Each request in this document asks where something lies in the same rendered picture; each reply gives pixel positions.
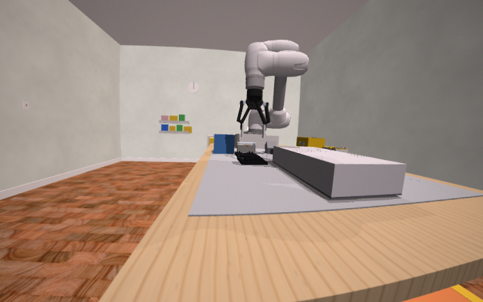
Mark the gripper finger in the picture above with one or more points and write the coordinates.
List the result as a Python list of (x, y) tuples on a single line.
[(242, 103), (264, 121)]

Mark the yellow open-top bin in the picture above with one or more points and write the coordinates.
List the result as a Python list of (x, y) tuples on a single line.
[(310, 142)]

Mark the black multi-well assay plate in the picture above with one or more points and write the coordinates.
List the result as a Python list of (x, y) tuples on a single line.
[(251, 157)]

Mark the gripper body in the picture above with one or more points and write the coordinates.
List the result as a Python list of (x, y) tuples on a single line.
[(254, 95)]

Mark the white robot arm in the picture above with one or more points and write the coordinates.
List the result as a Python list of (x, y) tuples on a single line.
[(259, 64)]

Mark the blue open bin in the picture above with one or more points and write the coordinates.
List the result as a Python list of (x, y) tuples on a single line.
[(224, 144)]

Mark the grey bench mat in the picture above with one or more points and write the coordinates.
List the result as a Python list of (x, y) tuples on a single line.
[(229, 188)]

